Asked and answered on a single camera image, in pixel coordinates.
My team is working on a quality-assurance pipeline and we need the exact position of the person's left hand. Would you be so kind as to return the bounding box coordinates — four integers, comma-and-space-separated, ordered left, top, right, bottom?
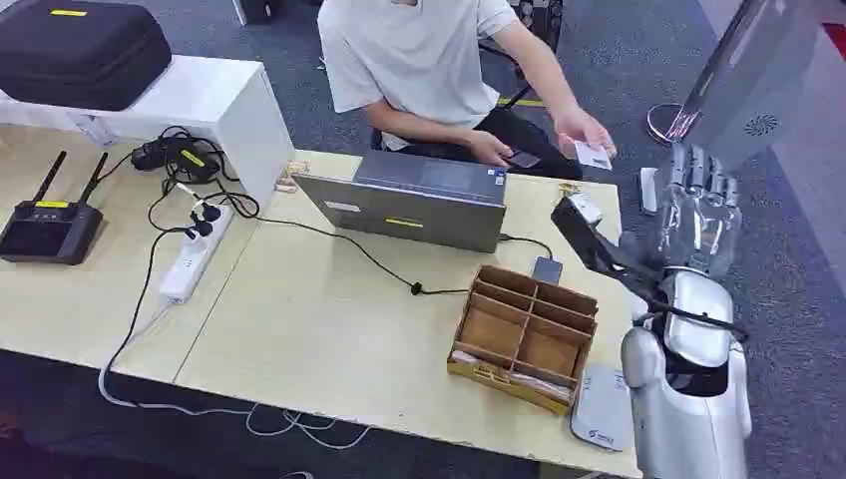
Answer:
554, 107, 618, 161

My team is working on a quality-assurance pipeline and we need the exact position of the person's right hand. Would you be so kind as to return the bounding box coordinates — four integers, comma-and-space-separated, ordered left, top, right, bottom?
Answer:
467, 129, 516, 168

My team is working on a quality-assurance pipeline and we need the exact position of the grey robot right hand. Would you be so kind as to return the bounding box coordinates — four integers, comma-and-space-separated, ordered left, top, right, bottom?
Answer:
652, 141, 745, 277

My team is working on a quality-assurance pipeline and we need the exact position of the white card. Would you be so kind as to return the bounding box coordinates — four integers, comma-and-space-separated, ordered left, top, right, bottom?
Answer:
574, 140, 614, 172
507, 371, 574, 402
451, 349, 492, 369

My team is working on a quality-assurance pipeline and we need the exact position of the white plastic piece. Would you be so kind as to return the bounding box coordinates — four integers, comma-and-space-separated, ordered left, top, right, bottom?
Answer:
637, 166, 660, 216

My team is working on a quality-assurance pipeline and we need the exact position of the round silver stand base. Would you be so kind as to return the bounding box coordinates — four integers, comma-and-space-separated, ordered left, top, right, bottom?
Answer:
645, 102, 696, 146

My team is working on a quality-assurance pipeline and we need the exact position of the grey laptop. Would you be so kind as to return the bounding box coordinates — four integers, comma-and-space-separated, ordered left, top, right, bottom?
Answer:
292, 150, 509, 255

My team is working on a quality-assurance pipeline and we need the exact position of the black office chair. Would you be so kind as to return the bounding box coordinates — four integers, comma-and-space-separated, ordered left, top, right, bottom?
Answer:
478, 0, 567, 111

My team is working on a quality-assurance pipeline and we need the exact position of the person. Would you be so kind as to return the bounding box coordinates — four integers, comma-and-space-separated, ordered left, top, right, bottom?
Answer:
316, 0, 618, 182

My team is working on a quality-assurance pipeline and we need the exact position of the small dark grey device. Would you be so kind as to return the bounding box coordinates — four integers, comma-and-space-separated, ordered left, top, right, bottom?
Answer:
531, 255, 565, 286

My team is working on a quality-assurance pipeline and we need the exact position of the grey panel with vent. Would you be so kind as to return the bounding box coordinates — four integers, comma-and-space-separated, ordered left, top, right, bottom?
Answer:
678, 0, 822, 174

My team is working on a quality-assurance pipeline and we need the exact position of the wooden card box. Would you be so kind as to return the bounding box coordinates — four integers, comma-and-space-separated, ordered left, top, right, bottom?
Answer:
446, 264, 601, 417

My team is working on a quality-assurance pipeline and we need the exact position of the white card in box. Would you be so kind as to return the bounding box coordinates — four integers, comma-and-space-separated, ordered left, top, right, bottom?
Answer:
451, 349, 492, 369
507, 371, 574, 402

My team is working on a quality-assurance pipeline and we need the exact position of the white flat pad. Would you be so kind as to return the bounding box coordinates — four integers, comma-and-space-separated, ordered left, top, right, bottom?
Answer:
570, 362, 635, 454

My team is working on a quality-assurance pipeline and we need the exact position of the white cabinet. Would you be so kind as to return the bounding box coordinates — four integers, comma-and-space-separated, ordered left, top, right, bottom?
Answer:
0, 54, 296, 211

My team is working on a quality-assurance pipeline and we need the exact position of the black power adapter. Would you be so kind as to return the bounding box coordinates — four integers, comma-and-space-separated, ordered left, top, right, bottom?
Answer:
130, 137, 222, 185

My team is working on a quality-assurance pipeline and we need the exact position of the white power strip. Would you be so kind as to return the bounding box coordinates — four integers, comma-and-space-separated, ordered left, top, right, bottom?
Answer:
158, 205, 235, 306

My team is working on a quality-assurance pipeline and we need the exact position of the black hard case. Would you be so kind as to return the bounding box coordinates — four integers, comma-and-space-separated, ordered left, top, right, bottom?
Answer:
0, 0, 174, 113

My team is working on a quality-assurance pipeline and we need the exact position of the black router with antennas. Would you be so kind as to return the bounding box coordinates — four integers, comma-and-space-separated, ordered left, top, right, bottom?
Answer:
0, 150, 110, 266

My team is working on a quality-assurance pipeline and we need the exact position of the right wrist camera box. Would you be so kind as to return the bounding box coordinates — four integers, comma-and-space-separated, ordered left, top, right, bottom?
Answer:
550, 192, 663, 300

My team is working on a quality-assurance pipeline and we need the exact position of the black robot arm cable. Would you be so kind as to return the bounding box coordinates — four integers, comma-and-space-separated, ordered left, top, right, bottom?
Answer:
633, 287, 752, 343

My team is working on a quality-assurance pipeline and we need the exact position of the black laptop cable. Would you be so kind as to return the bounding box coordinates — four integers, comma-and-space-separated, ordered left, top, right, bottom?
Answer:
227, 215, 555, 297

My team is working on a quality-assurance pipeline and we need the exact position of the black router cable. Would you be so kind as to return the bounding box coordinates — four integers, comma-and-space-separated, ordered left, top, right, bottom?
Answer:
99, 226, 200, 385

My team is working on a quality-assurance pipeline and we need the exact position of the white power strip cable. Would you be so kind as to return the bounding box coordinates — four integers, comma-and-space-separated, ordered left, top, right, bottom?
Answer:
97, 300, 373, 452

